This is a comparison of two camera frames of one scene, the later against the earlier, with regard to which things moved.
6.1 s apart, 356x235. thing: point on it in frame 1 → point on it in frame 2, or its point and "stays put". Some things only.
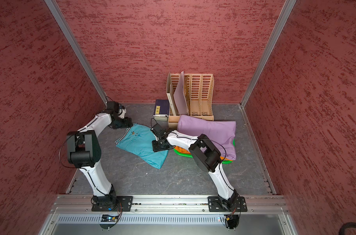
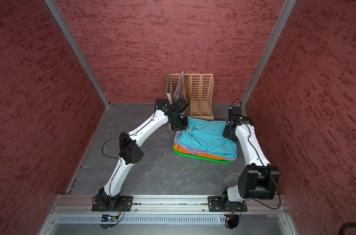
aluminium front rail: (167, 215) stays put
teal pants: (137, 140) → (207, 136)
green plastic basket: (188, 155) stays put
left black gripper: (127, 123) → (181, 127)
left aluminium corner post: (67, 31) stays put
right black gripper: (156, 148) → (226, 134)
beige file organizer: (199, 92) stays put
